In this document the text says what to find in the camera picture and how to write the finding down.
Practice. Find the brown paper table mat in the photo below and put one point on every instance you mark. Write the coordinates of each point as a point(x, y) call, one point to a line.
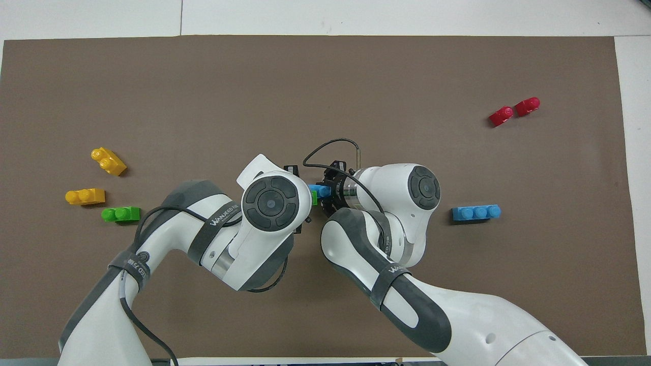
point(305, 91)

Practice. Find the blue three-stud toy brick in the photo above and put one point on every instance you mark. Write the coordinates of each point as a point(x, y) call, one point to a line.
point(476, 213)
point(320, 190)

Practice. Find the yellow two-stud toy brick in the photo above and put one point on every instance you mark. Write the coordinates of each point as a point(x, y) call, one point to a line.
point(85, 196)
point(109, 162)

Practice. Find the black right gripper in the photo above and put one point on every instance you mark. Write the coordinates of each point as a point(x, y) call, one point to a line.
point(338, 178)

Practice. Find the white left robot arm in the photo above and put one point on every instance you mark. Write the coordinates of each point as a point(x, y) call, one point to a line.
point(269, 203)

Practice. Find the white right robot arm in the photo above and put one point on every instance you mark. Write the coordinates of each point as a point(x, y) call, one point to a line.
point(457, 325)

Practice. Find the green two-stud toy brick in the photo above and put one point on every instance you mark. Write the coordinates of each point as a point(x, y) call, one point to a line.
point(122, 215)
point(314, 199)

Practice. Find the red one-stud toy brick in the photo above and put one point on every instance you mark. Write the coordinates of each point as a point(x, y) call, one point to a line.
point(501, 116)
point(527, 107)

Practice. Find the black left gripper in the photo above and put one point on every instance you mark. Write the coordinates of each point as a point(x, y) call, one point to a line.
point(291, 168)

